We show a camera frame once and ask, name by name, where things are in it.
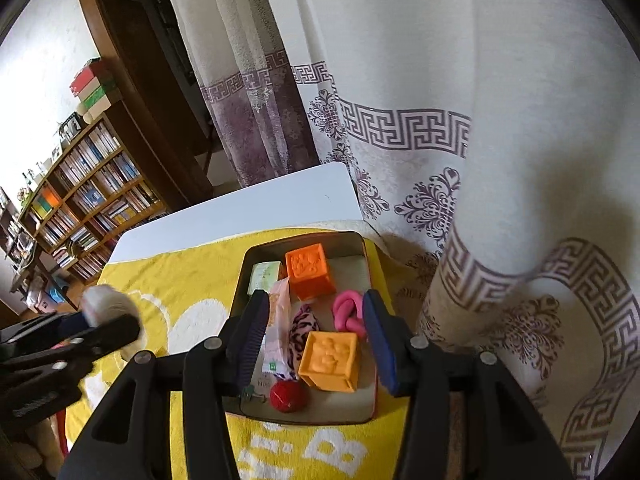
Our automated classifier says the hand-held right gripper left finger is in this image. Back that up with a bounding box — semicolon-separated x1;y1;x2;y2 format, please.
59;288;272;480

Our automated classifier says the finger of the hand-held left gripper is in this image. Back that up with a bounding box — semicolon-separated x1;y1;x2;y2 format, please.
0;311;96;348
0;314;142;396

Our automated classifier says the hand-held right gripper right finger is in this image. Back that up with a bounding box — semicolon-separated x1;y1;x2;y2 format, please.
361;288;573;480

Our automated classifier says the clear snack packet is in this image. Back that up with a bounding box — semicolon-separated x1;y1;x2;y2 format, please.
260;277;297;381

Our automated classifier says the white fluffy ball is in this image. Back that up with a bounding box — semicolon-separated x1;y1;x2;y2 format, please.
81;284;138;328

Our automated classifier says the pink twisted hair tie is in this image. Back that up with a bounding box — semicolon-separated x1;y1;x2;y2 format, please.
332;291;371;336

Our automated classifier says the orange embossed rubber cube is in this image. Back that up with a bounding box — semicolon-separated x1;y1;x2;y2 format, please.
298;331;360;393
285;243;337;302

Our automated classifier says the pale green packet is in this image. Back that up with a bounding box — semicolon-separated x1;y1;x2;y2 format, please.
247;261;282;296

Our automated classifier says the metal tin container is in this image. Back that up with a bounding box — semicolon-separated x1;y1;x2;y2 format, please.
231;231;378;426

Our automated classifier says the red ball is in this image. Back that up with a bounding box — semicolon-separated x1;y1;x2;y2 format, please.
270;380;307;413

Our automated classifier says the beige quilt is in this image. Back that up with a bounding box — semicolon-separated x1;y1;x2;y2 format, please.
15;410;68;473

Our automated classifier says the leopard print hair scrunchie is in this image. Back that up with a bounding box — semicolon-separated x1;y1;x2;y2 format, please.
289;304;318;368

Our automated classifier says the yellow printed towel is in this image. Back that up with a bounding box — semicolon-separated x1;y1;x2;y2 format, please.
65;227;451;480

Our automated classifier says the white table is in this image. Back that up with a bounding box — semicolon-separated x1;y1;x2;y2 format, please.
107;161;366;264

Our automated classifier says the wooden bookshelf with books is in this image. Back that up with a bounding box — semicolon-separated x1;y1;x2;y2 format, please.
17;102;171;283

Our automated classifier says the white patterned curtain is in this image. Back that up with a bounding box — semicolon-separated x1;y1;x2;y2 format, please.
255;0;640;480

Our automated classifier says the sheer purple curtain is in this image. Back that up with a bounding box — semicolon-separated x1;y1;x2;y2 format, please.
159;0;321;188

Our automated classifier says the brown wooden door frame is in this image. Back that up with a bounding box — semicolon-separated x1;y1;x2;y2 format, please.
77;0;226;206

